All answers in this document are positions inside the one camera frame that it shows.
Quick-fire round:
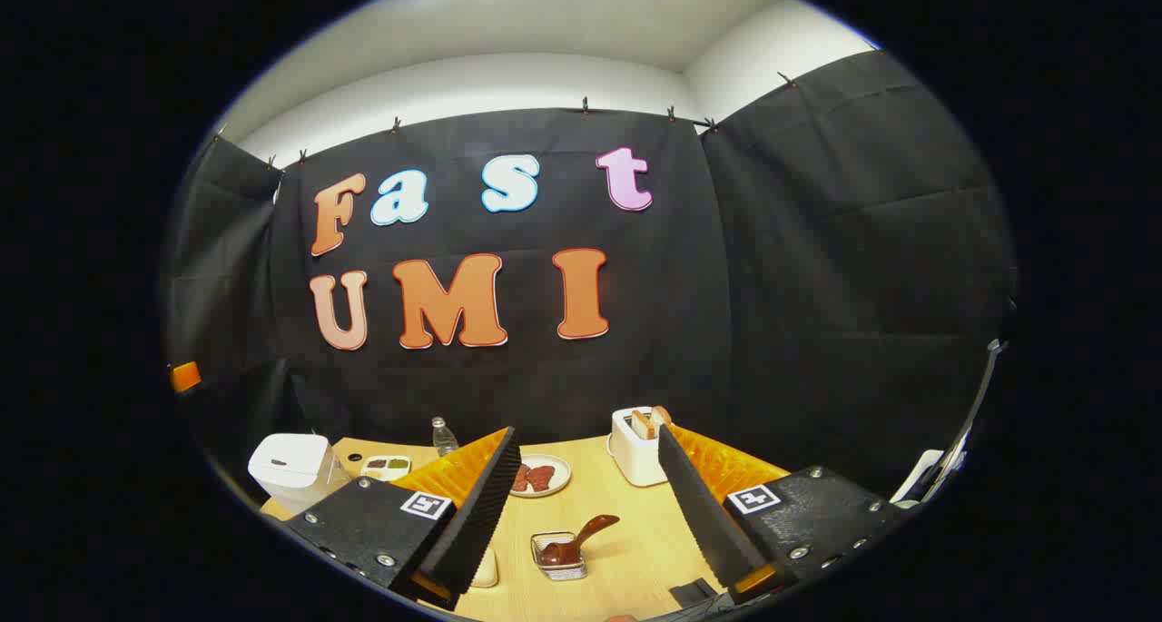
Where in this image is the white rice cooker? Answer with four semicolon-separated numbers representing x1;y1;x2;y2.
248;433;350;514

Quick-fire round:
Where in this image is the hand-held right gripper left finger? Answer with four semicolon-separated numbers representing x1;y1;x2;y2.
286;427;523;609

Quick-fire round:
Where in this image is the row of small cloth clips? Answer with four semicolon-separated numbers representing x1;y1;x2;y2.
213;71;800;171

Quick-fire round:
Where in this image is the metal wire chopstick holder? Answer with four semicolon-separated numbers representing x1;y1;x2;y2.
530;531;589;582

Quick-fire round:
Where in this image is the brown wooden spoon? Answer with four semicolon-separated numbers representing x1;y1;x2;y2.
540;514;621;568

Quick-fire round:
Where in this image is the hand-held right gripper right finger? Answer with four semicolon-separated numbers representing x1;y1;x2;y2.
658;424;909;605

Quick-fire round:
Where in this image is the white toaster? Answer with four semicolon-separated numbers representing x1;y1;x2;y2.
608;407;673;488

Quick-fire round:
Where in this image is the black table clamp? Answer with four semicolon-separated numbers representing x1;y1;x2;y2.
669;578;720;609

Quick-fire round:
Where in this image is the white round plate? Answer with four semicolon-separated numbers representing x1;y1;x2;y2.
510;454;573;499

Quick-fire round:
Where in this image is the black backdrop cloth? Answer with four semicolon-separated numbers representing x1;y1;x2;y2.
163;50;1018;505

